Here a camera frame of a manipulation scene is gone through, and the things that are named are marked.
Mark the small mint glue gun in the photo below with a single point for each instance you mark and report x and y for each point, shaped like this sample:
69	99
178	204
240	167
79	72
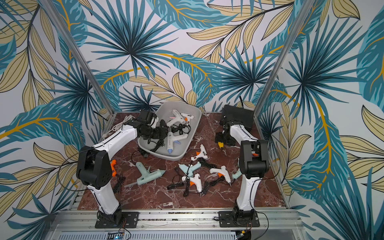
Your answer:
189	170

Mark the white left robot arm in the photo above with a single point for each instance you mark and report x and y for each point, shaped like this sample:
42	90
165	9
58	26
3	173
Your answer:
94	168

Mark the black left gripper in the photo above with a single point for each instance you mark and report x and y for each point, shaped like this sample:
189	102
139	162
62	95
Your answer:
146	137

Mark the small white orange glue gun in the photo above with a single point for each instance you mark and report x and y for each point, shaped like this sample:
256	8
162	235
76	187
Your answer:
187	117

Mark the grey plastic storage box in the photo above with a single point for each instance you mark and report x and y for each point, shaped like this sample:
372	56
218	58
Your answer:
164	113

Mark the front aluminium rail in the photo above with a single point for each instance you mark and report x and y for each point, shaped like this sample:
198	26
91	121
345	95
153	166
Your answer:
181	224

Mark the white blue-tip glue gun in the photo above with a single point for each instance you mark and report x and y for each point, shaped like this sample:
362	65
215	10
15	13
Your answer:
172	140

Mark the black tool case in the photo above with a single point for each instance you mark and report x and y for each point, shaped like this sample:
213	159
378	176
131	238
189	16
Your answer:
238	115

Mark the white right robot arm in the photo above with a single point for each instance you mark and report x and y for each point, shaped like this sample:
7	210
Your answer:
253	161

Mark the white glue gun orange trigger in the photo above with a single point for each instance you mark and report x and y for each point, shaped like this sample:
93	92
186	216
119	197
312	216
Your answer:
195	180

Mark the black glue gun orange trigger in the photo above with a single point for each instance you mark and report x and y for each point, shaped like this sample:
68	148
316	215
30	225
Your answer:
161	132

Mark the aluminium frame post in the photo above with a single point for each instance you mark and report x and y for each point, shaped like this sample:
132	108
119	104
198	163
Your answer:
297	24
73	47

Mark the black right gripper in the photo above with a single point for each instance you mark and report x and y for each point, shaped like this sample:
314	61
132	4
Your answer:
221	139

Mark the right aluminium frame post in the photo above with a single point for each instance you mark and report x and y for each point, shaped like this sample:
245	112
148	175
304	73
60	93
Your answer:
297	24

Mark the white glue gun long nozzle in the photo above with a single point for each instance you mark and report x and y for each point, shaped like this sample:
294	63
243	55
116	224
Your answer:
222	172

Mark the white glue gun red switch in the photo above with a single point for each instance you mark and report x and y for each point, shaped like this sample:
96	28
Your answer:
201	154

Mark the large mint green glue gun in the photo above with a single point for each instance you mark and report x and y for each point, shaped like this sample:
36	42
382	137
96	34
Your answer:
146	175

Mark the large white pink glue gun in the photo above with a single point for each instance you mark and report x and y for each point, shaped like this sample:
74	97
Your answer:
177	118

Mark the left aluminium frame post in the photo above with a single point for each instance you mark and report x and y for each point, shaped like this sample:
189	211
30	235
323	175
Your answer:
73	47

